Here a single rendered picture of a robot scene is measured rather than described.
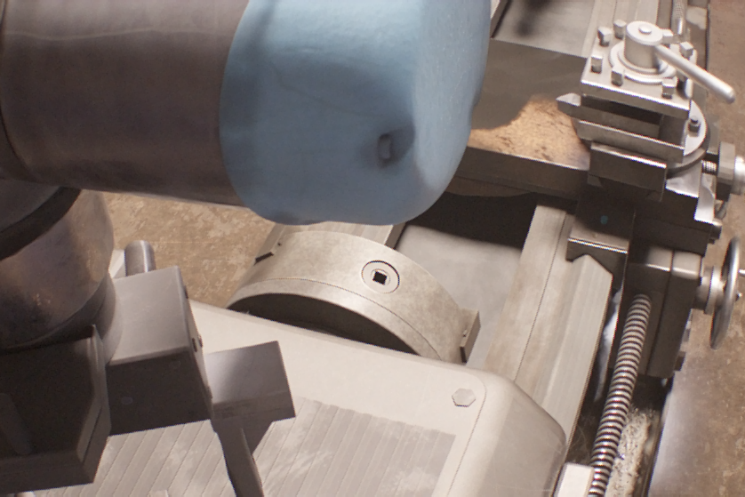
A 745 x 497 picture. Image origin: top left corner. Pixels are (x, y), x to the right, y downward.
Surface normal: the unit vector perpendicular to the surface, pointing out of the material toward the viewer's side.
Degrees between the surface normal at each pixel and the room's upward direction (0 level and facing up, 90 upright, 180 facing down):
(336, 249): 2
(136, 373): 90
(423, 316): 46
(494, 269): 12
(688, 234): 90
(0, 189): 90
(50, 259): 90
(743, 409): 0
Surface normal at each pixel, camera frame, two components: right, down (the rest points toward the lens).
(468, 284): -0.19, -0.51
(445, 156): 0.94, 0.19
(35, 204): 0.78, 0.41
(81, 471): 0.22, 0.68
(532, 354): -0.07, -0.71
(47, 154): -0.25, 0.81
